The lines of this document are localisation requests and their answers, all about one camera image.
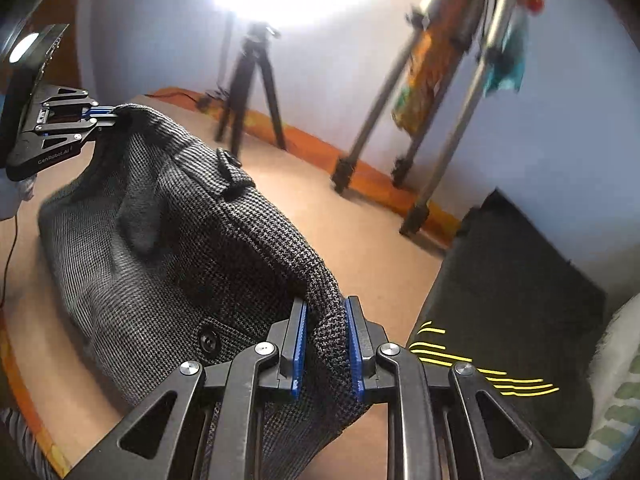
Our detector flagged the green striped white pillow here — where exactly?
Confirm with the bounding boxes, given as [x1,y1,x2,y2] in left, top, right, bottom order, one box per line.
[556,297,639,479]

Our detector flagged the teal cloth on tripod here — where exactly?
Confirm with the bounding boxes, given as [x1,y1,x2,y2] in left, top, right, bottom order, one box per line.
[484,6,528,96]

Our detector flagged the silver tall tripod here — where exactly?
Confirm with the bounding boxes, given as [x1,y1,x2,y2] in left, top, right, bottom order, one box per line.
[331,0,518,237]

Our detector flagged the grey knit shorts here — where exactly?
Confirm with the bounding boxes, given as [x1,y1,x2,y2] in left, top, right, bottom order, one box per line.
[38,104,364,479]

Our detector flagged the black power cable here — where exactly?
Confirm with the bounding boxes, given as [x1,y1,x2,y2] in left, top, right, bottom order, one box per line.
[164,14,237,111]

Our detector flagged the striped purple black pants legs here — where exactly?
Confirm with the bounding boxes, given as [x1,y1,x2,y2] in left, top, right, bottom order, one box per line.
[1,408,60,479]

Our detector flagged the white clip desk lamp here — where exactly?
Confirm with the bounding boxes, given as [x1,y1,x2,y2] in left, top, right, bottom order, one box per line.
[9,32,39,64]

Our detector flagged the black folded garment yellow print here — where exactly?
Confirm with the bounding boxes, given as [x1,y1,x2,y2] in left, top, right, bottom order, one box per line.
[407,191,606,448]

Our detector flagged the orange cloth on tripod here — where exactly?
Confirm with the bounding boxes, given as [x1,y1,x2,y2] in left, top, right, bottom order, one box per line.
[392,0,544,138]

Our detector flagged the black small tripod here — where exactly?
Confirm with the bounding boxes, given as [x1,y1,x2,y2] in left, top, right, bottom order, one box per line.
[215,23,286,159]

